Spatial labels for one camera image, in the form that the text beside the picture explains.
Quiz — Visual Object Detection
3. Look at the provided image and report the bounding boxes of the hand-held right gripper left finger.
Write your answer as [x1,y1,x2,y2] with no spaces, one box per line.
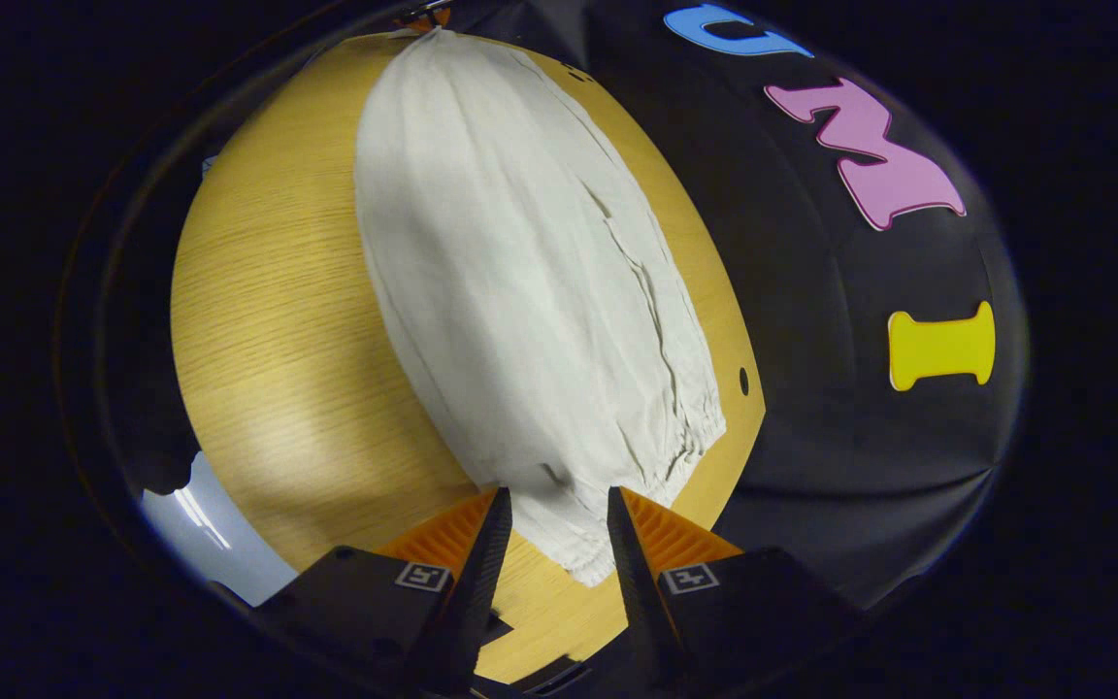
[256,485,514,698]

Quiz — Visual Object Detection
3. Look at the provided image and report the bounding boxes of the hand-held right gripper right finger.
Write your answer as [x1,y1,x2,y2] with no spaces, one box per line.
[606,485,863,690]

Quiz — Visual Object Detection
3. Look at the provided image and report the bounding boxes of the white jeans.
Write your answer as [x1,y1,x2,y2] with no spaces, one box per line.
[353,27,727,588]

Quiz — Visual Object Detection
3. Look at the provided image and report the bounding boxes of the black backdrop cloth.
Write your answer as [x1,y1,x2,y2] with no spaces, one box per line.
[443,0,1031,613]

